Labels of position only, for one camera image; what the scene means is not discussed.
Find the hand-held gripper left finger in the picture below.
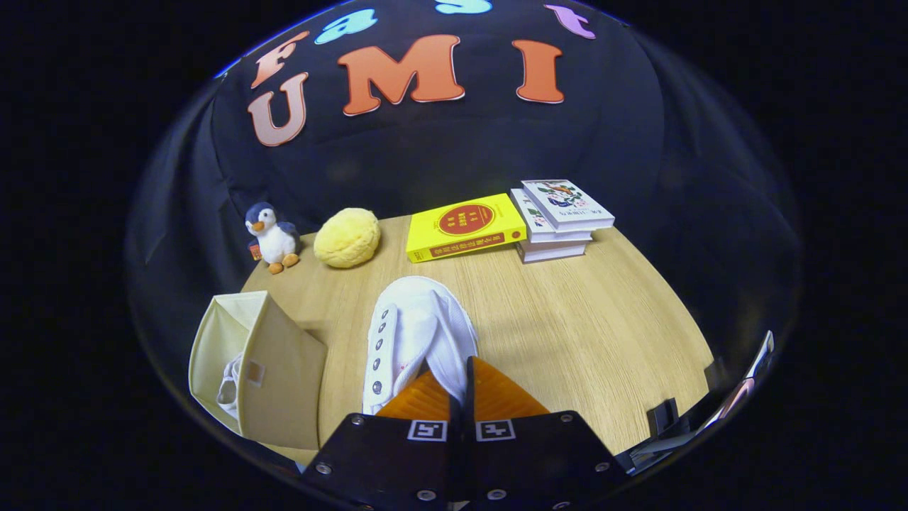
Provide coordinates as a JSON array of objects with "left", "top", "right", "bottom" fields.
[{"left": 301, "top": 369, "right": 465, "bottom": 511}]

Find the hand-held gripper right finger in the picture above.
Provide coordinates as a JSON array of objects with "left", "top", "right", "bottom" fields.
[{"left": 465, "top": 356, "right": 629, "bottom": 511}]

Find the beige fabric storage box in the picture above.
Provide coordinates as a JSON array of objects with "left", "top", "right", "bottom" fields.
[{"left": 188, "top": 290, "right": 328, "bottom": 451}]

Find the white canvas shoe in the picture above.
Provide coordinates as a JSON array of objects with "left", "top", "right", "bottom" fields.
[
  {"left": 362, "top": 275, "right": 480, "bottom": 416},
  {"left": 216, "top": 353, "right": 245, "bottom": 419}
]

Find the round yellow plush toy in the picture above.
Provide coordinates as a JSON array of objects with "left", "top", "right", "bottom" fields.
[{"left": 314, "top": 207, "right": 382, "bottom": 269}]

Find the penguin plush toy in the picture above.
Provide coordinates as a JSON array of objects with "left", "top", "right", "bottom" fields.
[{"left": 244, "top": 202, "right": 301, "bottom": 275}]

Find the yellow book red circle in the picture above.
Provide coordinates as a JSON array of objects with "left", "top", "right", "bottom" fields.
[{"left": 406, "top": 193, "right": 528, "bottom": 264}]

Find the white book floral cover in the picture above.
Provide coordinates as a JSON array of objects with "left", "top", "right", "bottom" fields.
[{"left": 521, "top": 180, "right": 615, "bottom": 231}]

